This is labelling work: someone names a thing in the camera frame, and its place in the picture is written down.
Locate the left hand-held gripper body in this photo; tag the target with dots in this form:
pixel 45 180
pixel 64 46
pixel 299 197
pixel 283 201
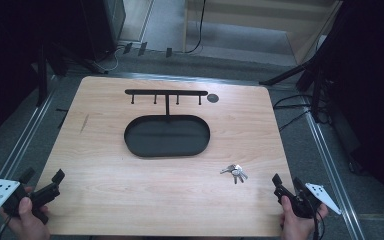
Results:
pixel 3 193

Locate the black stand leg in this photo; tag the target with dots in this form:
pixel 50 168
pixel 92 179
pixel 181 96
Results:
pixel 286 75
pixel 42 76
pixel 80 60

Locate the black round table grommet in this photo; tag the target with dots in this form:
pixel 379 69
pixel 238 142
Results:
pixel 212 98

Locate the black key holder with tray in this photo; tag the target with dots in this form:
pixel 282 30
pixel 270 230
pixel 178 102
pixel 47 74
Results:
pixel 166 136

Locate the black cabinet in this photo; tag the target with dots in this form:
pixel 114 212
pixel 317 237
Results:
pixel 103 23

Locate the light wooden platform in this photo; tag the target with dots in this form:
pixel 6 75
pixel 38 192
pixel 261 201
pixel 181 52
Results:
pixel 246 20

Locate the person's left hand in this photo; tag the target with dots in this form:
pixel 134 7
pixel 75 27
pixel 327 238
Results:
pixel 26 226

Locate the person's right hand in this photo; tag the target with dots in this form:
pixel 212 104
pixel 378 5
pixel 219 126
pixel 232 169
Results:
pixel 296 228

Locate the dark floor tab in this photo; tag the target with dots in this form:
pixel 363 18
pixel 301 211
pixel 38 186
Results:
pixel 142 48
pixel 169 52
pixel 127 48

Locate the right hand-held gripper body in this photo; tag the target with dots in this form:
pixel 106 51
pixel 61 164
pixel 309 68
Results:
pixel 323 198

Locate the metal floor rail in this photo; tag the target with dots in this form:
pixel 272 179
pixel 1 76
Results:
pixel 23 143
pixel 333 173

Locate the bunch of silver keys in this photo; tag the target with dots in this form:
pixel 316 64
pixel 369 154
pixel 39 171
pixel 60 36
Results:
pixel 236 172

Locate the dark curtain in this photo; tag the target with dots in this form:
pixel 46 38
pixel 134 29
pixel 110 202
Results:
pixel 370 83
pixel 10 50

